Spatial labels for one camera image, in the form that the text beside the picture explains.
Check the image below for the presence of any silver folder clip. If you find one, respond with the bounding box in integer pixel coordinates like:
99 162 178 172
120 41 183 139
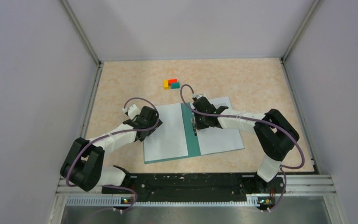
192 120 198 136

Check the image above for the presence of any printed white paper sheet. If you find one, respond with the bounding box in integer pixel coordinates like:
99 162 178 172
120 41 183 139
190 96 245 156

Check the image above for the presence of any green file folder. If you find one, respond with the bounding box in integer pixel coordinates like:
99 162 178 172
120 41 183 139
143 102 245 164

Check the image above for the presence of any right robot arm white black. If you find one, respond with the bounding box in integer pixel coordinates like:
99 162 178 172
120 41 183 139
192 95 299 192

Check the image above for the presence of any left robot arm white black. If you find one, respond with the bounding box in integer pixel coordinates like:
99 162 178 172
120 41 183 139
60 105 163 193

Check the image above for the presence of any yellow block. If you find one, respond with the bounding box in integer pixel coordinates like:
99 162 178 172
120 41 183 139
163 80 170 90

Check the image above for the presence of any teal block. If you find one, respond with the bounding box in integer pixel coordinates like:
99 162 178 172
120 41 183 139
171 82 180 89

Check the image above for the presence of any red block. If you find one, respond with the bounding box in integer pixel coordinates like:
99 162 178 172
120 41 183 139
168 79 178 85

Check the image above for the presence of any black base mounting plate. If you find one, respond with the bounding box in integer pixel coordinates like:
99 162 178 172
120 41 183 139
102 172 286 203

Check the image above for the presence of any left aluminium corner post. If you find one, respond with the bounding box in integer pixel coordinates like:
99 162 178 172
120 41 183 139
59 0 102 66

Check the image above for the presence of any aluminium corner post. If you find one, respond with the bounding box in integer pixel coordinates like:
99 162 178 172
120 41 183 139
281 0 323 64
59 0 102 66

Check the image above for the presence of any aluminium frame rail front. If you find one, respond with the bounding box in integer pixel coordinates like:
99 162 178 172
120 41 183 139
56 175 336 208

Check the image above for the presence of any right aluminium corner post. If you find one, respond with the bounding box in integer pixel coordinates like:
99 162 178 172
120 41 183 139
281 0 323 64

